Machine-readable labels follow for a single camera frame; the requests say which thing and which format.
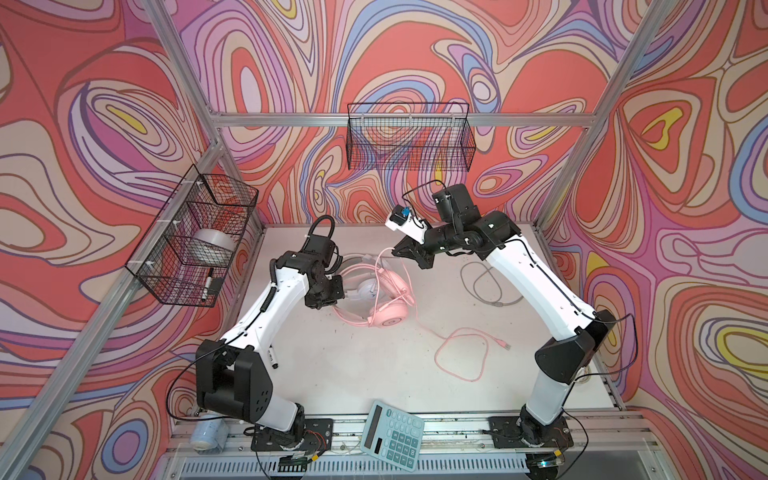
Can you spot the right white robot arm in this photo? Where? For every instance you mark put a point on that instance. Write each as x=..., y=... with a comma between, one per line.
x=577, y=329

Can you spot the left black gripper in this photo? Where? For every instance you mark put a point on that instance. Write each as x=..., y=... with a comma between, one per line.
x=337, y=293

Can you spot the black wire basket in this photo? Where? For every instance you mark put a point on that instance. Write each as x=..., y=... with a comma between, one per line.
x=186, y=258
x=410, y=136

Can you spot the black wire basket back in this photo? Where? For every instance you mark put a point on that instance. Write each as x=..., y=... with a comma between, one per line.
x=410, y=136

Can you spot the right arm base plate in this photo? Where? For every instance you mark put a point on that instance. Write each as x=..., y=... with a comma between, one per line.
x=511, y=432

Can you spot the blue-white cylinder can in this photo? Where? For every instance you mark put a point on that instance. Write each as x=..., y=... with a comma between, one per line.
x=210, y=434

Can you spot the white headphones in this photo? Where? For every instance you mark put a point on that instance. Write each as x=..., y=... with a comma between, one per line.
x=359, y=278

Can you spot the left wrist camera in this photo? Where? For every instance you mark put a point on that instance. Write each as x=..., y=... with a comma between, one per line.
x=320, y=245

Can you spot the black marker in basket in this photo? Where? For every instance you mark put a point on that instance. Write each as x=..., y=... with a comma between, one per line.
x=206, y=290

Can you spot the black marker on table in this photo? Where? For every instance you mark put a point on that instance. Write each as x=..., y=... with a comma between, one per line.
x=272, y=357

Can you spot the teal calculator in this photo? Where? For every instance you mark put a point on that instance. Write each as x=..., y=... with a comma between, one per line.
x=393, y=436

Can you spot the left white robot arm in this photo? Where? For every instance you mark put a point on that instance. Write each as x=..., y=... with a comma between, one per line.
x=233, y=374

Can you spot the grey tape roll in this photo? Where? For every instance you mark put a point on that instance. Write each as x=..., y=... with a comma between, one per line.
x=211, y=247

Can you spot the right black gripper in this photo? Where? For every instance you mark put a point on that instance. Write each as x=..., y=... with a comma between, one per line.
x=410, y=248

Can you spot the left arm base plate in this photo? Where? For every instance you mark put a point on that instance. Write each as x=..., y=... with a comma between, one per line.
x=314, y=437

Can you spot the pink headphones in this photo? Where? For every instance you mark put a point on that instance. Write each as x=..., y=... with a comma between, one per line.
x=394, y=306

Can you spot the black wire basket left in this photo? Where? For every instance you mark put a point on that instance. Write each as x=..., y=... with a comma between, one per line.
x=186, y=258

